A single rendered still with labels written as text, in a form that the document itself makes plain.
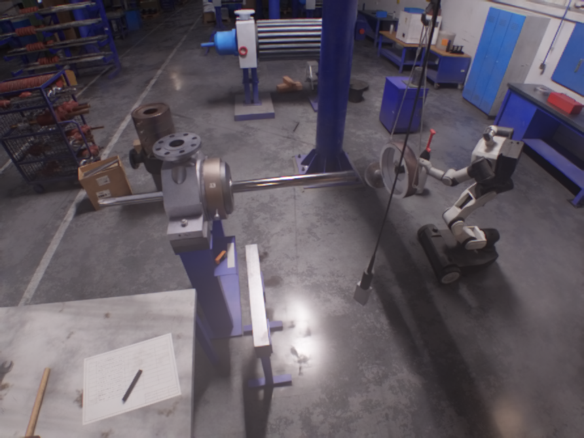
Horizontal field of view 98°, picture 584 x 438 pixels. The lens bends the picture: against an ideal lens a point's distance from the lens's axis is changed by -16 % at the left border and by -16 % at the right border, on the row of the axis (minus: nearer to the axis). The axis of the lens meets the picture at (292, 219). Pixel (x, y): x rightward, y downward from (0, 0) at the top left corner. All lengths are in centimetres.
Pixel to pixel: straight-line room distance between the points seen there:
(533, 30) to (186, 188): 578
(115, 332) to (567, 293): 363
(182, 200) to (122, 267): 165
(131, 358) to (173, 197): 80
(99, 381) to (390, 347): 189
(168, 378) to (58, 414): 49
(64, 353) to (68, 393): 21
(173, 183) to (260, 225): 162
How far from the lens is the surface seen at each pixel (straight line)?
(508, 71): 627
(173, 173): 168
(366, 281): 136
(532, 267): 362
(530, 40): 635
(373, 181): 230
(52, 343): 183
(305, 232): 303
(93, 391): 160
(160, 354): 153
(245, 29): 495
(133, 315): 169
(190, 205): 162
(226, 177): 171
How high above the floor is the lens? 219
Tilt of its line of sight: 44 degrees down
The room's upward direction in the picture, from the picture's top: straight up
